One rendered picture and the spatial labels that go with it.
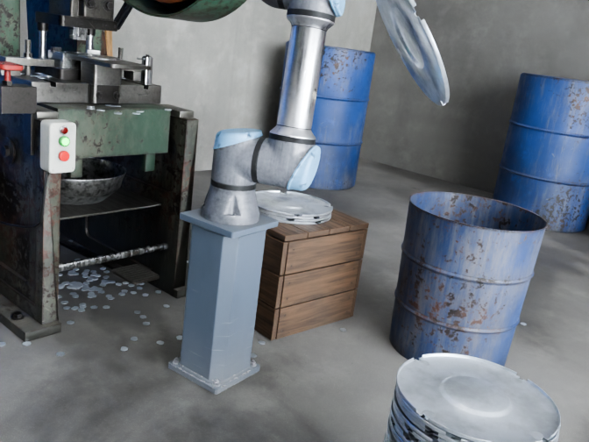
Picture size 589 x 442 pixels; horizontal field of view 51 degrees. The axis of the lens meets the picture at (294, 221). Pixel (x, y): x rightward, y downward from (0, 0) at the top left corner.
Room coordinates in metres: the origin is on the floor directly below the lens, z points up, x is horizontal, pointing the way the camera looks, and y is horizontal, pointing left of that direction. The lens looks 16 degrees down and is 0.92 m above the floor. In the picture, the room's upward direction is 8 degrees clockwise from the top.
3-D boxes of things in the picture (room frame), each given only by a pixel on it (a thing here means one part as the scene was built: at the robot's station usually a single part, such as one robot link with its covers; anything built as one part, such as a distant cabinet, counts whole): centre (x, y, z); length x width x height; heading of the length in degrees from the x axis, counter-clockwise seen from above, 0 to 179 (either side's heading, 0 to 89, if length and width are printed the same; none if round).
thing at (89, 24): (2.02, 0.76, 0.86); 0.20 x 0.16 x 0.05; 141
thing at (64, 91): (2.01, 0.75, 0.68); 0.45 x 0.30 x 0.06; 141
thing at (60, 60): (2.01, 0.75, 0.76); 0.15 x 0.09 x 0.05; 141
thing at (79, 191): (2.02, 0.75, 0.36); 0.34 x 0.34 x 0.10
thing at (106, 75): (1.91, 0.62, 0.72); 0.25 x 0.14 x 0.14; 51
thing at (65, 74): (2.02, 0.76, 0.72); 0.20 x 0.16 x 0.03; 141
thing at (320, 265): (2.04, 0.02, 0.18); 0.40 x 0.38 x 0.35; 44
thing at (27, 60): (1.88, 0.86, 0.76); 0.17 x 0.06 x 0.10; 141
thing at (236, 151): (1.56, 0.16, 0.62); 0.13 x 0.12 x 0.14; 77
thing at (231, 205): (1.56, 0.17, 0.50); 0.15 x 0.15 x 0.10
